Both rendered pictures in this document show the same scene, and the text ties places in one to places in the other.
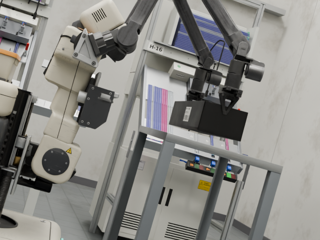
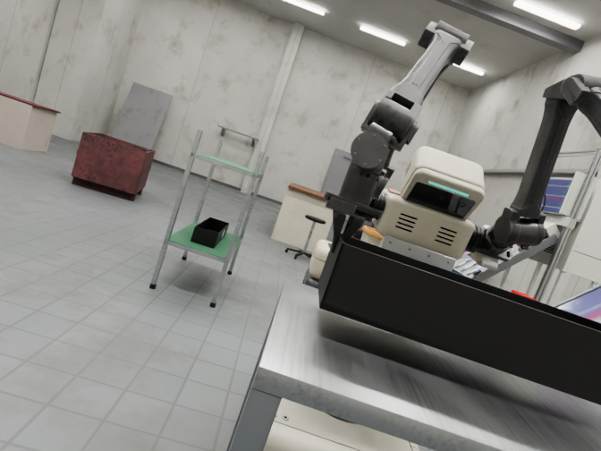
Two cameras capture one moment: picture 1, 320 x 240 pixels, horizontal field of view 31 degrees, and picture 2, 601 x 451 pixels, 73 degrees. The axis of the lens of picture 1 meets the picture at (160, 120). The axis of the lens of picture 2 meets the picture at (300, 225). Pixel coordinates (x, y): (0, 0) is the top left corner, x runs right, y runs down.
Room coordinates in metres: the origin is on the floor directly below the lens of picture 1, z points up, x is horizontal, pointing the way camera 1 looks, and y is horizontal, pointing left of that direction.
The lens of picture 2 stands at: (2.22, -0.94, 1.03)
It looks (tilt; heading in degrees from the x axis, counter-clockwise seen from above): 7 degrees down; 100
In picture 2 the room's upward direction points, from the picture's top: 19 degrees clockwise
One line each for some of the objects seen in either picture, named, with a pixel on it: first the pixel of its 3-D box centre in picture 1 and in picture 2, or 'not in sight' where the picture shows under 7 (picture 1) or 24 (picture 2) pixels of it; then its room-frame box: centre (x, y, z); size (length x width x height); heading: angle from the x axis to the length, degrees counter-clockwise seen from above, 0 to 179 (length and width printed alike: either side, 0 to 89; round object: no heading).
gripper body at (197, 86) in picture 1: (196, 87); not in sight; (2.72, -0.12, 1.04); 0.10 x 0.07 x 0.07; 10
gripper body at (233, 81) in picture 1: (232, 84); (357, 191); (2.17, -0.22, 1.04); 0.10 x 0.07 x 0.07; 10
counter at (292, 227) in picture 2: not in sight; (304, 213); (0.97, 6.16, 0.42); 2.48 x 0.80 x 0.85; 102
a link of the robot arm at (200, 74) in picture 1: (201, 75); not in sight; (2.72, -0.13, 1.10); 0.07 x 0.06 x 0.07; 109
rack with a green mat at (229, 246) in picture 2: not in sight; (216, 214); (1.06, 1.97, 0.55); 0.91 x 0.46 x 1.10; 105
